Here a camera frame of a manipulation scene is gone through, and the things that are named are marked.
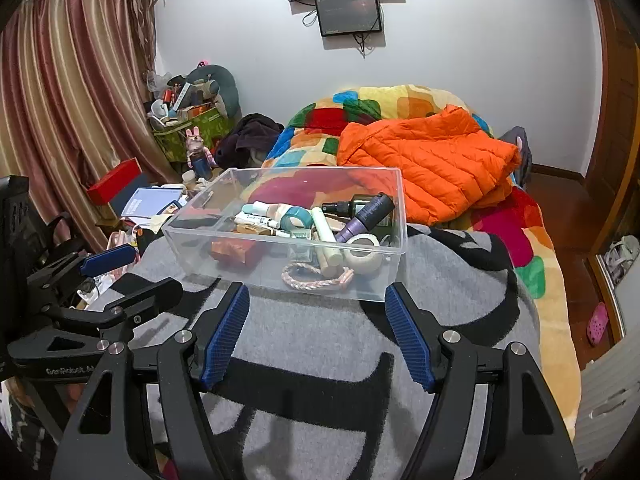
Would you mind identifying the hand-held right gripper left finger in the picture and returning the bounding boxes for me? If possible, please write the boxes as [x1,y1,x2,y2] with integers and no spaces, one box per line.
[50,281,251,480]

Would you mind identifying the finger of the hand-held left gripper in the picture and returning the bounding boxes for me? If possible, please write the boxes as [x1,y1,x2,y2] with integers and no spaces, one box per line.
[42,276,183,343]
[27,245,140,311]

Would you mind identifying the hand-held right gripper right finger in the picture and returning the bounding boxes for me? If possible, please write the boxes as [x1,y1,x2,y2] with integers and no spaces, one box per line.
[385,281,583,480]

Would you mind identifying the white tape roll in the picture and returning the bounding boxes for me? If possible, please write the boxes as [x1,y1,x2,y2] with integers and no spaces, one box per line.
[345,232,388,275]

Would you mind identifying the pink braided hair tie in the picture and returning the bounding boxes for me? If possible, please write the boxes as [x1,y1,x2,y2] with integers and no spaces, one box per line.
[281,262,355,293]

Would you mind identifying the beige tube with white cap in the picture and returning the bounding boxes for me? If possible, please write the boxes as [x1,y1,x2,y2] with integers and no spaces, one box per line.
[237,222,291,239]

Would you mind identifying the pale green tube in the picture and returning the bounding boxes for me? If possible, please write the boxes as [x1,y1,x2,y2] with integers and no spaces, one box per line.
[310,207,346,266]

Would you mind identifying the teal tape roll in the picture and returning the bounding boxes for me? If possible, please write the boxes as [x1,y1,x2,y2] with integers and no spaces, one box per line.
[280,206,312,233]

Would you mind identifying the clear plastic storage box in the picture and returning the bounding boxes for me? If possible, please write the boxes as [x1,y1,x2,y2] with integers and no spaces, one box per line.
[161,166,408,306]

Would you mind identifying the blue white notebook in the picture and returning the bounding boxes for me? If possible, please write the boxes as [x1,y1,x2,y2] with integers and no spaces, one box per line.
[109,185,186,221]

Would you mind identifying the red box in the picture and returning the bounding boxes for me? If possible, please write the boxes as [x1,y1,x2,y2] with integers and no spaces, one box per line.
[86,157,143,206]

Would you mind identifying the grey and black blanket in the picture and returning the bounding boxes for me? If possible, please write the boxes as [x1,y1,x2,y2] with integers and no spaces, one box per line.
[50,225,542,480]

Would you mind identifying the red packet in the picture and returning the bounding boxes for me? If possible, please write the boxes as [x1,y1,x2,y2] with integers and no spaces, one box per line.
[210,237,266,266]

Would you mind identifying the green square glass bottle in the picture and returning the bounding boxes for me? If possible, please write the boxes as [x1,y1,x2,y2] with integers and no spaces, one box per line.
[290,229,313,261]

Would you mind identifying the purple cosmetic bottle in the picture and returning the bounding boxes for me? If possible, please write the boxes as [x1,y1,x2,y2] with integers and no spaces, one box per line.
[334,193,396,243]

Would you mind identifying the green storage bag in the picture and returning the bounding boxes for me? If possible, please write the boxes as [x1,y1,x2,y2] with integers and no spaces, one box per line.
[150,105,236,163]

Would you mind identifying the mint white oval tube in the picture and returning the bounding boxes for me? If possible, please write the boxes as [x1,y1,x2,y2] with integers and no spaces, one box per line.
[242,201,296,217]

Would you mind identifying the pink bunny bottle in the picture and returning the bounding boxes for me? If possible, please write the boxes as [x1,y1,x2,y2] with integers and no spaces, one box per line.
[185,127,216,181]

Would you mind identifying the dark green spray bottle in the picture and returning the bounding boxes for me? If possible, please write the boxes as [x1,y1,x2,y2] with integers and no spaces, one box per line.
[321,192,396,233]

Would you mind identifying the colourful patchwork blanket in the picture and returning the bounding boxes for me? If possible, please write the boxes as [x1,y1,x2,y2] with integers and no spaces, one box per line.
[262,84,582,428]

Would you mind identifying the striped red beige curtain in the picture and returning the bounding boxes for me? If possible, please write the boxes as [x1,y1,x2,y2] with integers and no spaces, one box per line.
[0,0,173,251]

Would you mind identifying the orange down jacket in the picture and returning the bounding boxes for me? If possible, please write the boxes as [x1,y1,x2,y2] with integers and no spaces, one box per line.
[336,104,522,227]

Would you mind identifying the dark clothing pile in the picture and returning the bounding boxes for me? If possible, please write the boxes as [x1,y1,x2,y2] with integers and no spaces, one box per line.
[215,112,286,170]

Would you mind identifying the pink clog shoe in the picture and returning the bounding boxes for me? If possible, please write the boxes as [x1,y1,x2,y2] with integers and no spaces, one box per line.
[586,301,610,347]

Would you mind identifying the grey green neck pillow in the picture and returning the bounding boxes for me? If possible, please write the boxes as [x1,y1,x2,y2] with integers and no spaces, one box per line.
[185,64,241,118]

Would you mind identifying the white cabinet door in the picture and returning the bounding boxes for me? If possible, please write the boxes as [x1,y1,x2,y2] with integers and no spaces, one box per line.
[575,340,640,466]

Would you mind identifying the grey clothing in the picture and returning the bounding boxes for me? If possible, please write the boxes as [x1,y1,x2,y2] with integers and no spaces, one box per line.
[497,126,531,186]

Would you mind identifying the white sandals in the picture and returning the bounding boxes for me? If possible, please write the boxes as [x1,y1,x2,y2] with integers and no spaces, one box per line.
[602,234,640,281]

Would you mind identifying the small black monitor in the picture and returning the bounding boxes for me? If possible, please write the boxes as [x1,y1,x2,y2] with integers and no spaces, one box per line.
[315,0,383,37]

